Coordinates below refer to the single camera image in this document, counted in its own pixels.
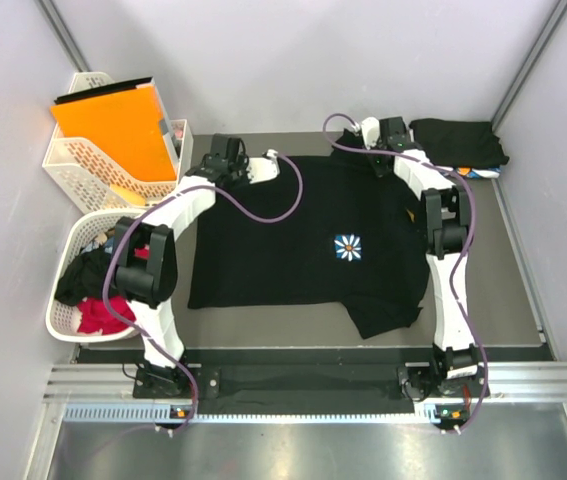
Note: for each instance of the orange folder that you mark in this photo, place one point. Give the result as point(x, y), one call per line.
point(131, 127)

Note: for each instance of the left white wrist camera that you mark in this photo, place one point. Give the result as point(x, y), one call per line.
point(263, 168)

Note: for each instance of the black folder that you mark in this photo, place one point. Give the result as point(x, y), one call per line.
point(103, 90)

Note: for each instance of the blue garment in basket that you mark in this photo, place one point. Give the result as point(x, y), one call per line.
point(103, 241)

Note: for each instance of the black t shirt flower print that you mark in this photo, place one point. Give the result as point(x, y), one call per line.
point(326, 230)

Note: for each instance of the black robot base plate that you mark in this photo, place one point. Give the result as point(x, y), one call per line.
point(303, 381)

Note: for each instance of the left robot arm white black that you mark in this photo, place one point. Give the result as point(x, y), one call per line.
point(146, 271)

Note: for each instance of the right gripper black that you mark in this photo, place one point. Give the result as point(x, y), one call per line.
point(381, 172)

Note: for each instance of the white oval laundry basket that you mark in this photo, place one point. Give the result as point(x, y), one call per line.
point(62, 321)

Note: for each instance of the black garment in basket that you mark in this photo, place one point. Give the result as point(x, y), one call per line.
point(83, 278)

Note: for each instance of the white perforated file organizer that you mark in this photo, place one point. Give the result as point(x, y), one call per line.
point(84, 172)

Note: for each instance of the red garment in basket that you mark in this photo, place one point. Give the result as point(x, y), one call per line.
point(96, 319)

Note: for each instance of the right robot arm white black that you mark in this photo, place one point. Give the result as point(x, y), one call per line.
point(447, 216)

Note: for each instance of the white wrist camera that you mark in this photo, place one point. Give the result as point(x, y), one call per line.
point(369, 130)
point(263, 168)

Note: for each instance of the folded black t shirt stack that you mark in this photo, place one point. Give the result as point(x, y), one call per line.
point(470, 148)

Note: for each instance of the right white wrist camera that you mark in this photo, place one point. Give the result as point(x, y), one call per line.
point(369, 130)

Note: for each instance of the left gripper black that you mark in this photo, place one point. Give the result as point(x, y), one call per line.
point(242, 161)

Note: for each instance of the aluminium frame rail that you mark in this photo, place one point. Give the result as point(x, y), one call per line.
point(104, 393)

